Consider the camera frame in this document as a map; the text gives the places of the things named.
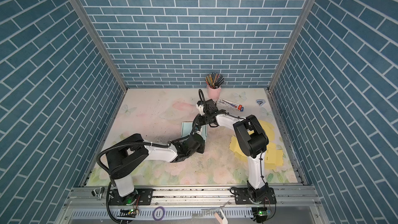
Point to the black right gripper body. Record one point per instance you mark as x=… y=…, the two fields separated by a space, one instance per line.
x=204 y=120

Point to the light blue paper box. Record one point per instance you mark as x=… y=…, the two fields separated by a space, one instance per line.
x=186 y=129

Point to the yellow paper box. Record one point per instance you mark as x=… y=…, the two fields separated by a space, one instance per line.
x=273 y=157

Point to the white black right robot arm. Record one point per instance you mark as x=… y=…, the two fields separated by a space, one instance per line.
x=252 y=141

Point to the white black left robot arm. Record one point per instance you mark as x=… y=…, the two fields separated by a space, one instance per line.
x=120 y=160

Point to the white blue pencil box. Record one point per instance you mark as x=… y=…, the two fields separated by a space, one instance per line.
x=230 y=104

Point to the pink metal pencil bucket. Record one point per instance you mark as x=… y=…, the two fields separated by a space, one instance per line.
x=213 y=93

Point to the bundle of coloured pencils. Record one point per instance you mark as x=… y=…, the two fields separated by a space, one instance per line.
x=214 y=80

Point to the white pink clip tool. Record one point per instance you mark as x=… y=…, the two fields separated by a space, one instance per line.
x=218 y=213

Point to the left green circuit board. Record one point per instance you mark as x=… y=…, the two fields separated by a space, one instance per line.
x=128 y=213

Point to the green circuit board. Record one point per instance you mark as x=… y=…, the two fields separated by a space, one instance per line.
x=128 y=213
x=261 y=214

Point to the right green circuit board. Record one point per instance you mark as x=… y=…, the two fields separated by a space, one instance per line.
x=261 y=214

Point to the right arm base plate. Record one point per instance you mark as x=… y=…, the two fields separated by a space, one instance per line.
x=244 y=196

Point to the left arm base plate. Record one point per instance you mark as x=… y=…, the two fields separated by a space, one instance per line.
x=137 y=197

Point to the aluminium front rail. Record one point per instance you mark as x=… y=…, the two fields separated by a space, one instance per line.
x=296 y=204

